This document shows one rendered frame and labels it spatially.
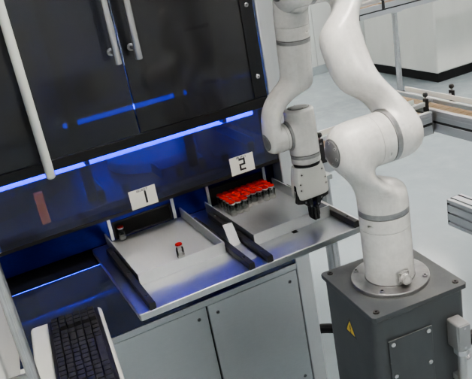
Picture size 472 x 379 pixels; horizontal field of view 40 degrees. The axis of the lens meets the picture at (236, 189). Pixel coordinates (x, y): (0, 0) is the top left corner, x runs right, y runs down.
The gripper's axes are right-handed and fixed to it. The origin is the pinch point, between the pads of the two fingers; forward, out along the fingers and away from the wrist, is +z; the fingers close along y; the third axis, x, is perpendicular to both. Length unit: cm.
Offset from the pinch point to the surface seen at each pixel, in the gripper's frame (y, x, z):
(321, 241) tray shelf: 4.9, 10.0, 4.5
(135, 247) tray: 48, -27, 3
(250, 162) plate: 4.0, -29.2, -10.3
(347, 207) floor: -118, -168, 87
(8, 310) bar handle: 87, 27, -17
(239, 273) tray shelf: 30.4, 9.4, 4.5
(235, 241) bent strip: 23.7, -5.8, 2.8
